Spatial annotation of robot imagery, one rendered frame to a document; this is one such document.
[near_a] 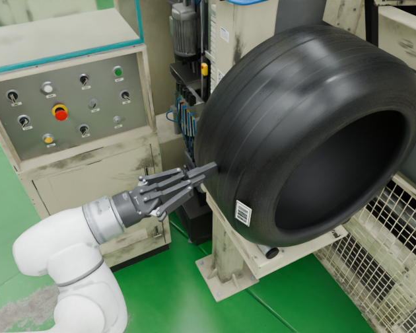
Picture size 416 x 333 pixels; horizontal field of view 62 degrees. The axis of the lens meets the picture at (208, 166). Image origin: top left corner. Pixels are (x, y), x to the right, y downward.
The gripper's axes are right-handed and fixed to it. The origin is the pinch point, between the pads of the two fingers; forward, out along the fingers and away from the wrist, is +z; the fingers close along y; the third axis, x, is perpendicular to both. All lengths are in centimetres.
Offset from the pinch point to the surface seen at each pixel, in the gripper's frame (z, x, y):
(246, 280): 20, 127, 24
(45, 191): -46, 41, 60
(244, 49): 28.0, -7.8, 28.0
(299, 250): 25, 47, -7
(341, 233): 42, 50, -8
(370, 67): 35.9, -17.4, -8.0
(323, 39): 34.5, -18.4, 4.7
